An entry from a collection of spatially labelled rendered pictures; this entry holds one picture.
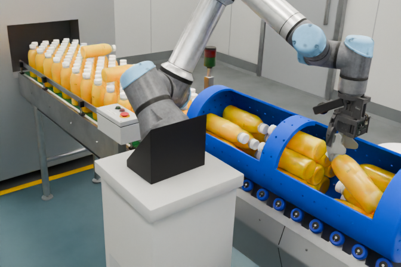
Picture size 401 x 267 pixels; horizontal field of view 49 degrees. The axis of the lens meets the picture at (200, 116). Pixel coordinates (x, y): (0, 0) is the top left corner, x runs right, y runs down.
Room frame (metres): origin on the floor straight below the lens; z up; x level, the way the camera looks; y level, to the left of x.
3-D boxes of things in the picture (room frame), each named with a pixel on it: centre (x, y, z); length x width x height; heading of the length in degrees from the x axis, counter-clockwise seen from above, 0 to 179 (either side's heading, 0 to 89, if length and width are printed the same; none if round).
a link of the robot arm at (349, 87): (1.15, -0.42, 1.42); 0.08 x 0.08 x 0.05
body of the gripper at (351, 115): (1.14, -0.42, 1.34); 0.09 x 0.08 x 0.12; 40
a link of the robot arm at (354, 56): (1.15, -0.41, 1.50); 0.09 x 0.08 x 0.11; 63
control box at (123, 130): (1.67, 0.34, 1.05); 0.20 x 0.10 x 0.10; 41
